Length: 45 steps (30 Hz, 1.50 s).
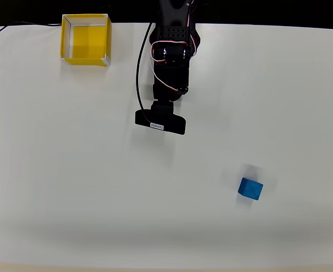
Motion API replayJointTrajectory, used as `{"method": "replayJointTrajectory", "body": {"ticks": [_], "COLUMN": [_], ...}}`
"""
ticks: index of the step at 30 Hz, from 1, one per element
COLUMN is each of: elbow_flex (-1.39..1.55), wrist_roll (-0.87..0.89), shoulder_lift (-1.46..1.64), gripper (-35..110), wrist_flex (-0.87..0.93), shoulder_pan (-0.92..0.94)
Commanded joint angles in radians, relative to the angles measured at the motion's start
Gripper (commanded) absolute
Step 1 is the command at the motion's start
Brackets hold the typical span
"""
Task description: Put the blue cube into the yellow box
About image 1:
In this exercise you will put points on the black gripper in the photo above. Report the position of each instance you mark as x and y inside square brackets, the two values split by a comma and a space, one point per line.
[170, 93]

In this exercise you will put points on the blue cube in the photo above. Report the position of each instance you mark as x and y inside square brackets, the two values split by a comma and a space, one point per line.
[250, 189]

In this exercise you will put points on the yellow open paper box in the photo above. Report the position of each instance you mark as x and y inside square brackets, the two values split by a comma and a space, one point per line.
[88, 37]

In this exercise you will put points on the black bar-shaped webcam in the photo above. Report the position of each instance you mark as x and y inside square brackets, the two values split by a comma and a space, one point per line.
[161, 117]

